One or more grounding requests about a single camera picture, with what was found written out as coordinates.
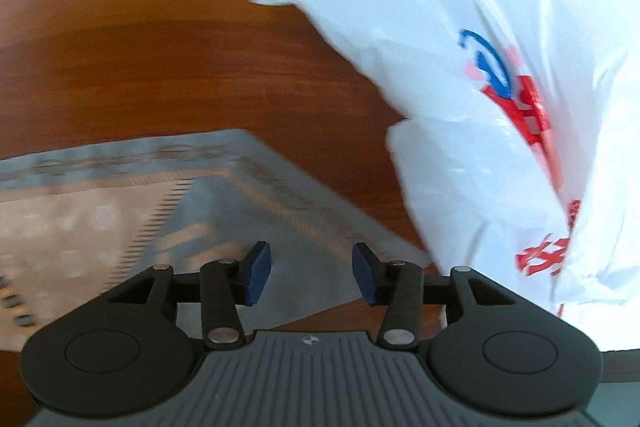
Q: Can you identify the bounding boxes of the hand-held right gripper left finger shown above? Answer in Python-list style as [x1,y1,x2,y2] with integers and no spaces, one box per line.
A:
[107,241,272,351]

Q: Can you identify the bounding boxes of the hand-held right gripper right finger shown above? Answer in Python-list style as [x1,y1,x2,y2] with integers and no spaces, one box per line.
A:
[351,243,522,351]

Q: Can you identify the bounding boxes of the beige grey patterned cloth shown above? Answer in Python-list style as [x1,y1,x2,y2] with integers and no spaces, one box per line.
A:
[0,129,437,354]

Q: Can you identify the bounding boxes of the white plastic bag red print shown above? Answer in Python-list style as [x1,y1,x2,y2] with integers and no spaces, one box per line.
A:
[214,0,640,354]

